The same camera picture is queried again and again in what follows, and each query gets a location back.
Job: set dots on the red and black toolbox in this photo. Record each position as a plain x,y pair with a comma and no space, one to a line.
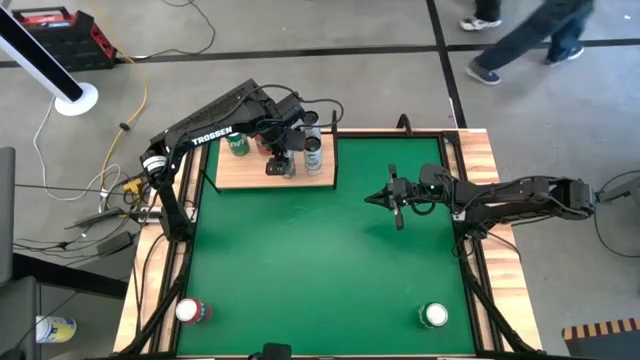
65,42

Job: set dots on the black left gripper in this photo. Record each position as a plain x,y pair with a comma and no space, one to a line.
277,117

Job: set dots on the black computer case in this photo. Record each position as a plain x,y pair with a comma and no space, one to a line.
215,105

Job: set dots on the green Sprite can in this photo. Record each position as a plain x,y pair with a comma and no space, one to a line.
239,145
434,315

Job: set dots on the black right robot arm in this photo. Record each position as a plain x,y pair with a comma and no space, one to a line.
525,197

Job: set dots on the green table mat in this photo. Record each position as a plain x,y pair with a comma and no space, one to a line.
325,260

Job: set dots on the white wipes canister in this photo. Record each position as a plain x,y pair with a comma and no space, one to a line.
55,329

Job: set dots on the white floor stand pole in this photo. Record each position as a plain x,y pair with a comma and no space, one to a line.
75,102

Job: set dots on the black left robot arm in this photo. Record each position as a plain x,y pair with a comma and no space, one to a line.
200,140

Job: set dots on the wooden shelf with black frame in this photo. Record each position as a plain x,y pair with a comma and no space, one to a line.
240,175

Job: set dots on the dark furniture panel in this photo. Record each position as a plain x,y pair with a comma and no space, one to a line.
6,215

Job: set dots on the yellow plug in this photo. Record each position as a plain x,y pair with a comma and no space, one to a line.
132,185

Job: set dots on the black power adapter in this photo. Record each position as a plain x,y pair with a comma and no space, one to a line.
116,243

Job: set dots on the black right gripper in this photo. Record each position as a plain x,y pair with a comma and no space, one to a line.
425,192

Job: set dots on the black yellow striped block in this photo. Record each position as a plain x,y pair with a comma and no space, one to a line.
605,345

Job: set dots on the blue silver Red Bull can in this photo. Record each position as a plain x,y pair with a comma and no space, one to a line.
290,170

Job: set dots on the person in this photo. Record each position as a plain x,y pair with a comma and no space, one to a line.
482,20
530,30

